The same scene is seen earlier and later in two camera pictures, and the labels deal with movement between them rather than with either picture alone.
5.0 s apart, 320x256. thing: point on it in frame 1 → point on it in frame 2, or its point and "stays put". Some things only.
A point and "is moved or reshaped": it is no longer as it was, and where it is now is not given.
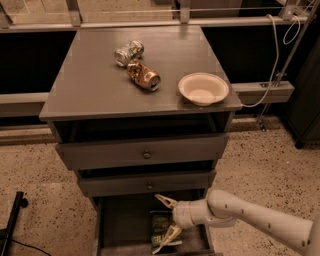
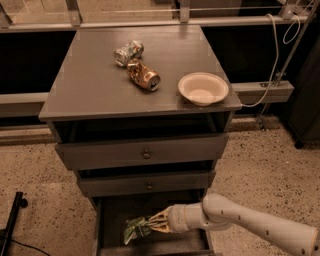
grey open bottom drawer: x=124 y=228 stays put
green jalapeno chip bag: x=161 y=222 is moved or reshaped
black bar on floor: x=6 y=235 stays put
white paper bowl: x=203 y=88 stays put
